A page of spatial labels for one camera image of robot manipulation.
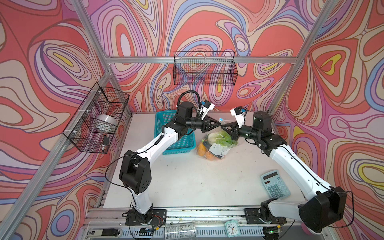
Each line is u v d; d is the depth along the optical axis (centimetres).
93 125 74
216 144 79
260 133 57
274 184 82
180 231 65
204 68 96
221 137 77
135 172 46
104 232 67
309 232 67
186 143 101
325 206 39
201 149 88
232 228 69
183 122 64
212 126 72
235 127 65
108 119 73
